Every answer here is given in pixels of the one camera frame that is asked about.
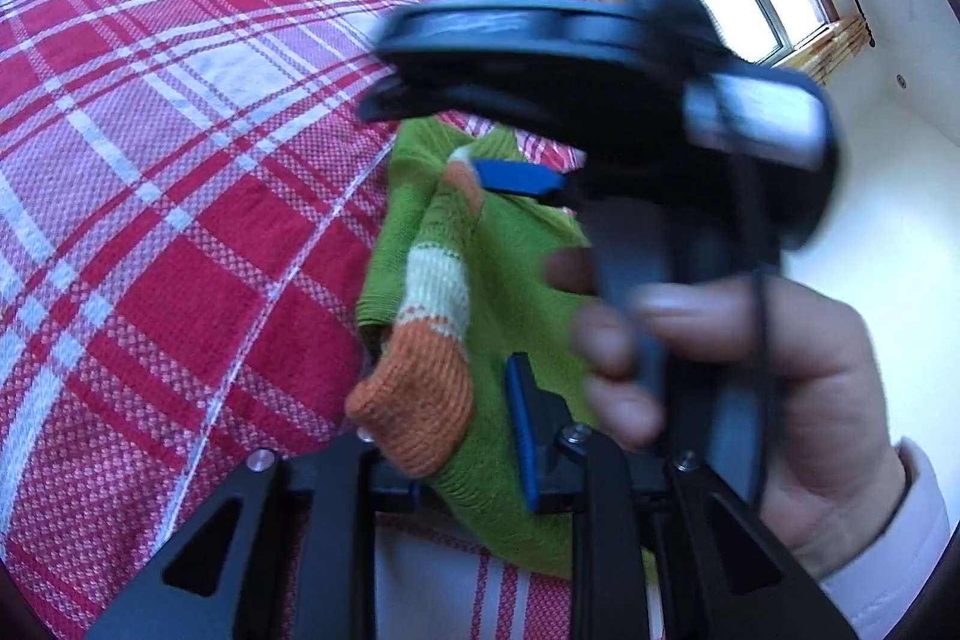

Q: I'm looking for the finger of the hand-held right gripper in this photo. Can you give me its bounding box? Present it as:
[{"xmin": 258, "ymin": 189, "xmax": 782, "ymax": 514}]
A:
[
  {"xmin": 357, "ymin": 72, "xmax": 481, "ymax": 124},
  {"xmin": 472, "ymin": 158, "xmax": 593, "ymax": 208}
]

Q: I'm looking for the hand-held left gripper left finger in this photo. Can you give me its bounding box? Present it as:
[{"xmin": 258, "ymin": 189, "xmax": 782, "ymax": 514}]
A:
[{"xmin": 88, "ymin": 434, "xmax": 380, "ymax": 640}]

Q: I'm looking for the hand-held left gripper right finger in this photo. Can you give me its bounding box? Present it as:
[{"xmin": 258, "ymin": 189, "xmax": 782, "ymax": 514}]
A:
[{"xmin": 504, "ymin": 351, "xmax": 860, "ymax": 640}]

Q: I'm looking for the green orange striped knit sweater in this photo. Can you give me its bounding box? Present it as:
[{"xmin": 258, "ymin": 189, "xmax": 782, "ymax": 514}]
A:
[{"xmin": 345, "ymin": 119, "xmax": 665, "ymax": 585}]

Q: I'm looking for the person's right forearm white sleeve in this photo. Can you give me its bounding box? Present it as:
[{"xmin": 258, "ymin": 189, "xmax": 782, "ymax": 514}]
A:
[{"xmin": 817, "ymin": 437, "xmax": 955, "ymax": 640}]

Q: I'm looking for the person's right hand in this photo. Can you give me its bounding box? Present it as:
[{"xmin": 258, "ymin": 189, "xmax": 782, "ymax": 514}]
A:
[{"xmin": 544, "ymin": 246, "xmax": 914, "ymax": 582}]

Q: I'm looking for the window behind headboard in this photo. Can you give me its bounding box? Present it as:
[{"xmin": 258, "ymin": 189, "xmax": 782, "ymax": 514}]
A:
[{"xmin": 699, "ymin": 0, "xmax": 842, "ymax": 65}]

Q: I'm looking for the narrow yellow curtain panel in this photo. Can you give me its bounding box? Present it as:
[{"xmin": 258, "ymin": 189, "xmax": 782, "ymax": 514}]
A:
[{"xmin": 780, "ymin": 14, "xmax": 872, "ymax": 88}]

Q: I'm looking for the red plaid bed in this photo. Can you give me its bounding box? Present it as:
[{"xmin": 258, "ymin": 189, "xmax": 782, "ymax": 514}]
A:
[{"xmin": 0, "ymin": 0, "xmax": 590, "ymax": 640}]

